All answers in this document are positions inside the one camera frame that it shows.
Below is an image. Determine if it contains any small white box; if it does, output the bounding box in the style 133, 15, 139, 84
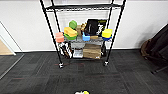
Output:
72, 47, 84, 59

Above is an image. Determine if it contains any large brown cardboard box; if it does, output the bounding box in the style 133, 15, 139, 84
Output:
82, 44, 103, 60

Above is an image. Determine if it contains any small blue toy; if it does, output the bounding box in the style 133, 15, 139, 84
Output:
82, 32, 92, 42

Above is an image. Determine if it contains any black white packet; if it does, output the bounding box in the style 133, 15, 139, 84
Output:
60, 43, 73, 59

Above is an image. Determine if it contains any tan plush toy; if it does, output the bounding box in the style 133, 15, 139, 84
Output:
75, 22, 87, 37

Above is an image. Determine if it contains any yellow orange toy block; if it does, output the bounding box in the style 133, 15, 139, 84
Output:
63, 26, 78, 39

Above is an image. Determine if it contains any green toy block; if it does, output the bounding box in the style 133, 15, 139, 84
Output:
68, 19, 78, 30

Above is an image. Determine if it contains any pink orange toy block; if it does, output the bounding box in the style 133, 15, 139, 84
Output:
54, 31, 66, 44

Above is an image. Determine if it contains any yellow toy with blue base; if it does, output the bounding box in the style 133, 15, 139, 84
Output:
101, 28, 114, 42

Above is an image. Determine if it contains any black wire shelf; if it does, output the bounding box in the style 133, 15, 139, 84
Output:
39, 0, 128, 69

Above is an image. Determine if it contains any white door frame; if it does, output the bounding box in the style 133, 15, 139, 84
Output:
0, 21, 17, 56

